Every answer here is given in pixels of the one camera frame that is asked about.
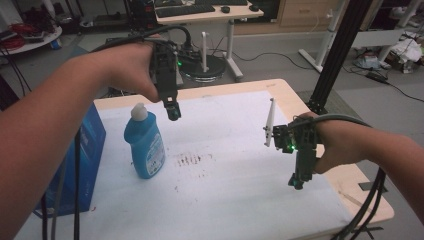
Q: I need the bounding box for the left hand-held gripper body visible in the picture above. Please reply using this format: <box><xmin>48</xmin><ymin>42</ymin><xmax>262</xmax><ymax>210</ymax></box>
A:
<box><xmin>149</xmin><ymin>31</ymin><xmax>210</xmax><ymax>103</ymax></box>

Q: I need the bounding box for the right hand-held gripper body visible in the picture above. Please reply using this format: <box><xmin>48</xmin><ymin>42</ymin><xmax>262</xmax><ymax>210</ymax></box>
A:
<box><xmin>263</xmin><ymin>97</ymin><xmax>323</xmax><ymax>177</ymax></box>

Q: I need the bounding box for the person's left hand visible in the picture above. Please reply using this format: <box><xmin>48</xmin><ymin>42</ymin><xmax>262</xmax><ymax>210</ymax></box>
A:
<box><xmin>96</xmin><ymin>41</ymin><xmax>161</xmax><ymax>104</ymax></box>

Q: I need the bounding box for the person's right hand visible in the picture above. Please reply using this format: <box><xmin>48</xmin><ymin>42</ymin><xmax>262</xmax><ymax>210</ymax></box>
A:
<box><xmin>296</xmin><ymin>111</ymin><xmax>368</xmax><ymax>175</ymax></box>

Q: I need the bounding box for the blue dish soap bottle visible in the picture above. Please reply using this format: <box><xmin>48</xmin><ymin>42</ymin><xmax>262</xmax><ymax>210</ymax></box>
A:
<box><xmin>123</xmin><ymin>102</ymin><xmax>167</xmax><ymax>180</ymax></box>

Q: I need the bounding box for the round black floor base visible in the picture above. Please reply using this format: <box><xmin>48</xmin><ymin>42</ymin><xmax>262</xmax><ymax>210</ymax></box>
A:
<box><xmin>178</xmin><ymin>53</ymin><xmax>228</xmax><ymax>84</ymax></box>

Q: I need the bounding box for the black keyboard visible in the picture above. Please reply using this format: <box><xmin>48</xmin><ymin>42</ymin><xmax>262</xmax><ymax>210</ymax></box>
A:
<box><xmin>155</xmin><ymin>3</ymin><xmax>217</xmax><ymax>19</ymax></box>
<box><xmin>194</xmin><ymin>0</ymin><xmax>249</xmax><ymax>7</ymax></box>

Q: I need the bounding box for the black tape strip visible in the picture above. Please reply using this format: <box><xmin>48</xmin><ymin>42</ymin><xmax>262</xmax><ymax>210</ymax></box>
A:
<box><xmin>358</xmin><ymin>181</ymin><xmax>389</xmax><ymax>194</ymax></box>
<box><xmin>349</xmin><ymin>226</ymin><xmax>385</xmax><ymax>236</ymax></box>

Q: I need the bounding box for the white table mat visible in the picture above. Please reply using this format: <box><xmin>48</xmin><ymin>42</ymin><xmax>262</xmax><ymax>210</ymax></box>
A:
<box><xmin>13</xmin><ymin>89</ymin><xmax>355</xmax><ymax>240</ymax></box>

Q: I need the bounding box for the white office desk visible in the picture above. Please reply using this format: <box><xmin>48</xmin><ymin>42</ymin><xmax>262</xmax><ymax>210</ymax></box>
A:
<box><xmin>154</xmin><ymin>1</ymin><xmax>265</xmax><ymax>83</ymax></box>

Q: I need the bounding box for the blue cardboard box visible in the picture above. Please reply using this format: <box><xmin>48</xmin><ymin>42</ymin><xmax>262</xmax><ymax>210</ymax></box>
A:
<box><xmin>33</xmin><ymin>103</ymin><xmax>107</xmax><ymax>220</ymax></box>

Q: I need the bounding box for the black power adapter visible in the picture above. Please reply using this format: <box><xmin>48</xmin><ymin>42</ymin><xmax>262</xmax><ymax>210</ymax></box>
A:
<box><xmin>365</xmin><ymin>71</ymin><xmax>390</xmax><ymax>84</ymax></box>

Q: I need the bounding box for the wooden cabinet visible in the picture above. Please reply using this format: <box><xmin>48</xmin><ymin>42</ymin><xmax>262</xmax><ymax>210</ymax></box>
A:
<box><xmin>233</xmin><ymin>0</ymin><xmax>344</xmax><ymax>36</ymax></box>

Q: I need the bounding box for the pile of white clutter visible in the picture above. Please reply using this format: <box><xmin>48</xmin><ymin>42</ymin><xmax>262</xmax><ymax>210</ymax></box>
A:
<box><xmin>353</xmin><ymin>29</ymin><xmax>424</xmax><ymax>75</ymax></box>

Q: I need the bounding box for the round white table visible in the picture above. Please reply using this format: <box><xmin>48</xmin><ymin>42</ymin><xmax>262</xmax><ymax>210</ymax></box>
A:
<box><xmin>0</xmin><ymin>24</ymin><xmax>64</xmax><ymax>56</ymax></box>

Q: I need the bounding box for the grey right gripper cable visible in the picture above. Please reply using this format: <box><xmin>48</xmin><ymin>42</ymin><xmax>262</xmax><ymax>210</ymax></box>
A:
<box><xmin>313</xmin><ymin>113</ymin><xmax>373</xmax><ymax>130</ymax></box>

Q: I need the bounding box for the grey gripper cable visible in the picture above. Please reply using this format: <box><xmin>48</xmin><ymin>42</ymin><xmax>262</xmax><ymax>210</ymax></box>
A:
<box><xmin>313</xmin><ymin>113</ymin><xmax>373</xmax><ymax>130</ymax></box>
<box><xmin>89</xmin><ymin>24</ymin><xmax>193</xmax><ymax>54</ymax></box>

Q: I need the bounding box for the grey left gripper cable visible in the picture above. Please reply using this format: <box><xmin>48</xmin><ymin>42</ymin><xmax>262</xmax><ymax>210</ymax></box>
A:
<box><xmin>89</xmin><ymin>24</ymin><xmax>193</xmax><ymax>54</ymax></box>

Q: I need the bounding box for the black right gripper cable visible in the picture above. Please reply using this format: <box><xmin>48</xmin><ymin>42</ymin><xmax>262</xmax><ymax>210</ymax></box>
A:
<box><xmin>329</xmin><ymin>166</ymin><xmax>388</xmax><ymax>240</ymax></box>

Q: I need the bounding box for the black floor cable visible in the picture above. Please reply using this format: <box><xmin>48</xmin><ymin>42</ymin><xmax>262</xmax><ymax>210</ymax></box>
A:
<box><xmin>213</xmin><ymin>34</ymin><xmax>316</xmax><ymax>72</ymax></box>

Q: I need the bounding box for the black aluminium frame post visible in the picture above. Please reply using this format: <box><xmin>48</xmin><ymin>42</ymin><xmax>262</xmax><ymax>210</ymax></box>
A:
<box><xmin>305</xmin><ymin>0</ymin><xmax>375</xmax><ymax>116</ymax></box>

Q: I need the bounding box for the white desk leg frame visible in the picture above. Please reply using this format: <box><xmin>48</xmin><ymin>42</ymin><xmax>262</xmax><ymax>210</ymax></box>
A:
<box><xmin>298</xmin><ymin>0</ymin><xmax>349</xmax><ymax>74</ymax></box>

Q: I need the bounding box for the black hanging cable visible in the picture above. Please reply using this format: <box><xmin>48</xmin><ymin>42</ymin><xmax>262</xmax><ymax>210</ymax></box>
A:
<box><xmin>40</xmin><ymin>193</ymin><xmax>50</xmax><ymax>240</ymax></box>
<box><xmin>72</xmin><ymin>128</ymin><xmax>83</xmax><ymax>240</ymax></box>

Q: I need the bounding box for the red cable bundle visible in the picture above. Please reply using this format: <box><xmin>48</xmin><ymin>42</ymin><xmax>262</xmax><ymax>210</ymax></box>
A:
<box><xmin>0</xmin><ymin>22</ymin><xmax>38</xmax><ymax>52</ymax></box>

